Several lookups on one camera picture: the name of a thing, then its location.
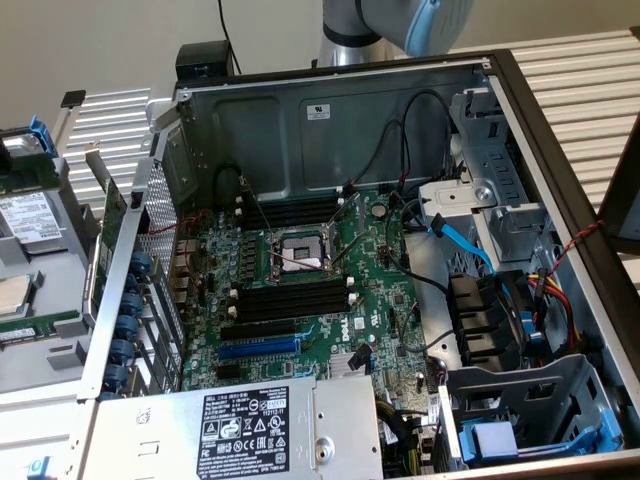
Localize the metal disk bay, blue rails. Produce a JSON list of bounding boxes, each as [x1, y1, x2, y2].
[[433, 352, 627, 475]]

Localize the blue expansion slot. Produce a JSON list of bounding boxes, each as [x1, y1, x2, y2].
[[216, 335, 303, 360]]

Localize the black box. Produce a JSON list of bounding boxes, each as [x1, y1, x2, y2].
[[174, 39, 237, 82]]

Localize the CPU socket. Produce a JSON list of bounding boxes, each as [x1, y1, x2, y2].
[[269, 227, 347, 281]]

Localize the thin steel locking lever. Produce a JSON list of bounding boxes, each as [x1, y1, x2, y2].
[[239, 174, 275, 235], [272, 249, 344, 275]]

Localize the black fan shroud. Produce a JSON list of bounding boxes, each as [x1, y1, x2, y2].
[[446, 271, 525, 374]]

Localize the thin red black wire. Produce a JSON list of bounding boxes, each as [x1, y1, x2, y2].
[[149, 209, 207, 281]]

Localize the silver CPU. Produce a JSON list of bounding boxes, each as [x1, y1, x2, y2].
[[0, 272, 32, 319]]

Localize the green graphics card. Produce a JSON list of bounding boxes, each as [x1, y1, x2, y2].
[[82, 142, 130, 309]]

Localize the black SATA plug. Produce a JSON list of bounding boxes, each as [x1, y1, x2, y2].
[[348, 345, 373, 373]]

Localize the grey metal PC case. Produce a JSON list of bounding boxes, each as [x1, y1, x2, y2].
[[77, 47, 640, 480]]

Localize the silver chipset heatsink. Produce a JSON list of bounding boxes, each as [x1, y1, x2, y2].
[[327, 351, 362, 380]]

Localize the thick black wire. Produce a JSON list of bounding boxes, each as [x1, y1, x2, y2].
[[401, 88, 455, 194]]

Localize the blue plastic disk bracket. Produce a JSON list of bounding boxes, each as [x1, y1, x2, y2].
[[28, 114, 55, 162]]

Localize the blue SATA wire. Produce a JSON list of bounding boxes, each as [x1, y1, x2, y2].
[[428, 212, 514, 299]]

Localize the thin black cable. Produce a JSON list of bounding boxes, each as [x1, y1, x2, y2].
[[216, 0, 245, 77]]

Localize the RAM slot with white latches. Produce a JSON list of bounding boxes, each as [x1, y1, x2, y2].
[[236, 187, 347, 209], [225, 294, 359, 325], [227, 277, 357, 306], [235, 199, 347, 223]]

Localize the green motherboard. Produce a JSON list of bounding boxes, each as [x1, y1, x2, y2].
[[179, 187, 441, 396]]

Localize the metal strip with black cap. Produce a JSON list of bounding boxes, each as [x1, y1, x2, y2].
[[49, 88, 87, 149]]

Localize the black yellow wire bundle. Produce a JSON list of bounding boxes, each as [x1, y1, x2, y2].
[[377, 397, 442, 480]]

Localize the silver hard disk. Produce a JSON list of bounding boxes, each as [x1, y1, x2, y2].
[[0, 133, 69, 254]]

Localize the dark brown panel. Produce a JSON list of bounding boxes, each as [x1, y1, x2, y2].
[[596, 112, 640, 257]]

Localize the silver socket cover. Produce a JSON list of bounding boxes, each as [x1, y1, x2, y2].
[[327, 191, 367, 264]]

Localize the grey power supply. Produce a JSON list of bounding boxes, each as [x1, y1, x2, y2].
[[87, 373, 385, 480]]

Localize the long black expansion slot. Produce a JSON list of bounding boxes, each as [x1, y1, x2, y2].
[[219, 318, 300, 343]]

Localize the grey metal disk bay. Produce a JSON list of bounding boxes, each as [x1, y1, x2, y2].
[[417, 87, 556, 266]]

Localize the yellow red power wires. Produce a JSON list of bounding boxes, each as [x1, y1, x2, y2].
[[527, 267, 590, 357]]

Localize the red black twisted wire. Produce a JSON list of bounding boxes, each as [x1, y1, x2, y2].
[[548, 219, 607, 284]]

